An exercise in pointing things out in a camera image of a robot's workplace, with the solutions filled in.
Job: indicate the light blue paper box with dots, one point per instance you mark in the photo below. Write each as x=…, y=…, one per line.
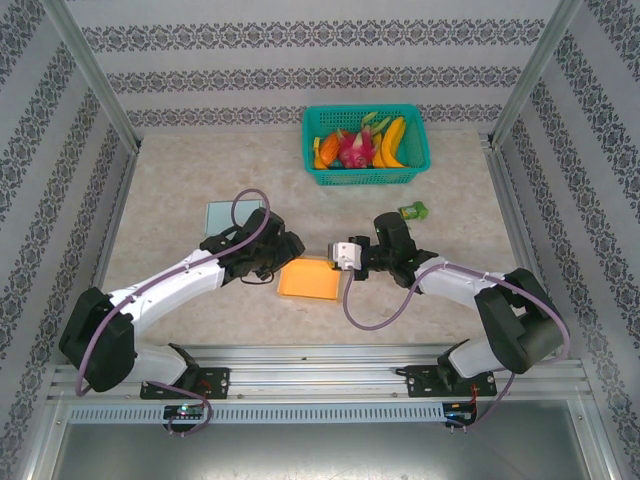
x=220, y=217

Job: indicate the orange cloth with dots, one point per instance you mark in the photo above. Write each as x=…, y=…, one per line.
x=310, y=280

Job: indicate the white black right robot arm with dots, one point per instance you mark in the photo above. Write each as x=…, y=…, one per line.
x=510, y=320

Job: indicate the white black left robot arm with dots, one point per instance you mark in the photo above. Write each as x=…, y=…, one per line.
x=150, y=295

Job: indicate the green snack packet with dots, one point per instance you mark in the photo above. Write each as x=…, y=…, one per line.
x=414, y=211

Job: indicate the teal plastic basket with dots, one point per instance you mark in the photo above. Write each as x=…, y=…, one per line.
x=370, y=176

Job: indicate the yellow banana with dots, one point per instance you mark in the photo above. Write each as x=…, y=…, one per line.
x=378, y=147
x=392, y=140

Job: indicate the pink dragon fruit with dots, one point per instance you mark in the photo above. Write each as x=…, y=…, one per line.
x=356, y=147

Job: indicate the yellow fruit piece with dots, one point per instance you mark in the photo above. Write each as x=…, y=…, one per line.
x=317, y=150

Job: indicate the orange fruit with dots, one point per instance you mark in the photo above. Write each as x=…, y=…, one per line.
x=330, y=148

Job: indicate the small electronics board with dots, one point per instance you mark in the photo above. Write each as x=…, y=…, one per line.
x=460, y=411
x=186, y=411

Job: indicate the aluminium side rail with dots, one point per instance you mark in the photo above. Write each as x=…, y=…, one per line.
x=104, y=250
x=520, y=240

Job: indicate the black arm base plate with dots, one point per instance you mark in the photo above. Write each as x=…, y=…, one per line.
x=422, y=380
x=215, y=382

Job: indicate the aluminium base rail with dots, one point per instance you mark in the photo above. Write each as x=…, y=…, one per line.
x=325, y=375

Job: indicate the aluminium frame post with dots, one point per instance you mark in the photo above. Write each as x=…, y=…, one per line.
x=532, y=70
x=92, y=70

